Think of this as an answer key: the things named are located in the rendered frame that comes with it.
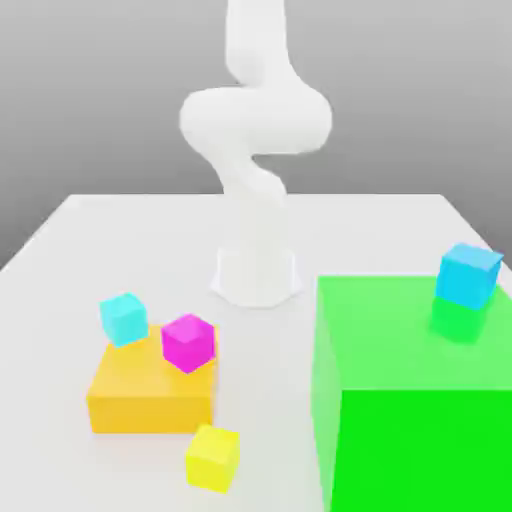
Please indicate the small blue cube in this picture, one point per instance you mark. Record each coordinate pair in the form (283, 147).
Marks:
(466, 278)

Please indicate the large orange box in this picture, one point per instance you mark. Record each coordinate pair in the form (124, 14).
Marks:
(148, 392)

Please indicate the small yellow cube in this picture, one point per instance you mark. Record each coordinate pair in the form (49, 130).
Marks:
(212, 460)

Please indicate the small magenta cube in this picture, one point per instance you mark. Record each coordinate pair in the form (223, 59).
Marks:
(188, 344)

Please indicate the large green box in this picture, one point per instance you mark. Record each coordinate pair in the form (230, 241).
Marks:
(420, 440)

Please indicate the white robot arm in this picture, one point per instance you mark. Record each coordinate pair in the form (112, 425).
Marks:
(256, 120)

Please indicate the small green cube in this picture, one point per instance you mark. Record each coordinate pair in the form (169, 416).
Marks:
(458, 322)

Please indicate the small cyan cube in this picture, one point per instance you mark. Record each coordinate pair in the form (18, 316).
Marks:
(124, 319)

